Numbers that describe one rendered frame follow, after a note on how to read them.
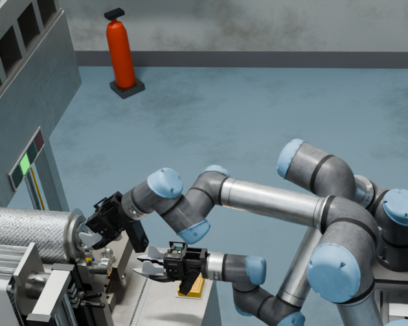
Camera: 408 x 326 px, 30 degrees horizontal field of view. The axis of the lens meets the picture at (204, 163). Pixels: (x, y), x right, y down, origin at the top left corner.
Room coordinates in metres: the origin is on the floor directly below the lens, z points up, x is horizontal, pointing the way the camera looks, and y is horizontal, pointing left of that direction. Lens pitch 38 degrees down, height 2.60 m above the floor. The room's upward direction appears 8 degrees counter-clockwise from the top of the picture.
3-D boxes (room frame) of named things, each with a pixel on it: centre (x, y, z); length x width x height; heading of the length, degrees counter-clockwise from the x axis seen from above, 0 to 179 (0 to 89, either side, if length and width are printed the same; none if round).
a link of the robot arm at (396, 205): (1.67, -0.57, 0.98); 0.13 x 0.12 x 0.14; 40
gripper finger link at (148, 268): (1.46, 0.19, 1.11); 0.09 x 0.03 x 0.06; 82
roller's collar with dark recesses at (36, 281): (1.23, 0.41, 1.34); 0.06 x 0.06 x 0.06; 73
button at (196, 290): (1.56, 0.09, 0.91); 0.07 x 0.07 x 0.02; 73
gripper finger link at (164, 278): (1.45, 0.15, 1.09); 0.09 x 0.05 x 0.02; 82
